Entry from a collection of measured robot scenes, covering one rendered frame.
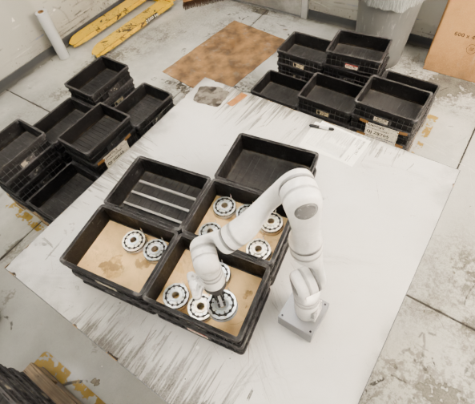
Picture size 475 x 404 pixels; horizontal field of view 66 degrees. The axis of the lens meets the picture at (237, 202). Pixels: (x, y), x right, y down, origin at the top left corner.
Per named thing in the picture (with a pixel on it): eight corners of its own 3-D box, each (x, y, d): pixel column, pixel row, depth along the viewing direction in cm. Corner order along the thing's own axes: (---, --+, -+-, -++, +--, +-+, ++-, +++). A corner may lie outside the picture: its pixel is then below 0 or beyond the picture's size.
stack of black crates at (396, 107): (412, 143, 267) (434, 92, 230) (396, 170, 254) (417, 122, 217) (360, 123, 282) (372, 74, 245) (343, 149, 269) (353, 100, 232)
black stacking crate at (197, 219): (296, 219, 162) (297, 204, 152) (271, 277, 147) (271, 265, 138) (216, 193, 174) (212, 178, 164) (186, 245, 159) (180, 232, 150)
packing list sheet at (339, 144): (372, 139, 199) (372, 139, 198) (354, 167, 189) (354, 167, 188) (317, 119, 211) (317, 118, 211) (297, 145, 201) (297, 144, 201)
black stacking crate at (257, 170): (317, 169, 176) (319, 153, 167) (296, 218, 162) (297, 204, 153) (242, 148, 188) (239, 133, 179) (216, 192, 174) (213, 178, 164)
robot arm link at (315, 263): (330, 247, 98) (298, 261, 97) (330, 291, 119) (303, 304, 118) (313, 222, 104) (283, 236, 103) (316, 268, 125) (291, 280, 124)
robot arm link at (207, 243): (200, 247, 106) (235, 223, 101) (206, 274, 101) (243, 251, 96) (183, 241, 101) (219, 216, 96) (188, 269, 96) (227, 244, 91)
